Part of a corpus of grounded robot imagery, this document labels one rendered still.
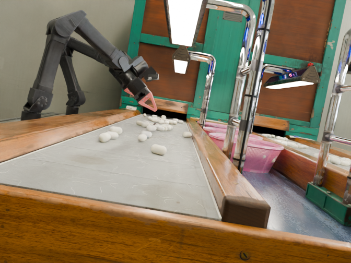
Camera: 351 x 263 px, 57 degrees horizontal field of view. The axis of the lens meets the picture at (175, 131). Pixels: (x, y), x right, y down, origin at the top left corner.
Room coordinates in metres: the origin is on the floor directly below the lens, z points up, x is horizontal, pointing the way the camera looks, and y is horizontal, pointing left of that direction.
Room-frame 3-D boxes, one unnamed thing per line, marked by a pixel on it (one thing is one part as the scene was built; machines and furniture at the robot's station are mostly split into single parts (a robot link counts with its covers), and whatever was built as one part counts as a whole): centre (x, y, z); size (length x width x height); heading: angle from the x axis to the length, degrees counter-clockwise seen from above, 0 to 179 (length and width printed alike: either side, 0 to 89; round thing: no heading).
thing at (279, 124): (2.15, -0.59, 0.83); 0.30 x 0.06 x 0.07; 90
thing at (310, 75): (1.70, -0.53, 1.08); 0.62 x 0.08 x 0.07; 0
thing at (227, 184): (1.27, -0.09, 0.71); 1.81 x 0.05 x 0.11; 0
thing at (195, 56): (1.70, -0.05, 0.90); 0.20 x 0.19 x 0.45; 0
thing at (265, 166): (1.15, -0.25, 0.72); 0.27 x 0.27 x 0.10
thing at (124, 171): (1.26, 0.09, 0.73); 1.81 x 0.30 x 0.02; 0
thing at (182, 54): (1.70, 0.03, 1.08); 0.62 x 0.08 x 0.07; 0
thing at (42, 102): (1.12, 0.50, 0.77); 0.09 x 0.06 x 0.06; 40
